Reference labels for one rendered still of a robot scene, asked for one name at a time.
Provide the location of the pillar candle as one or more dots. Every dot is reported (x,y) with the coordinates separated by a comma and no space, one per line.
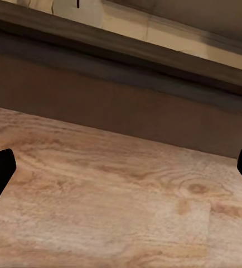
(88,12)
(194,52)

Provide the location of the cabinet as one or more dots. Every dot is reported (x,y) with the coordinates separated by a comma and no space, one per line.
(130,76)

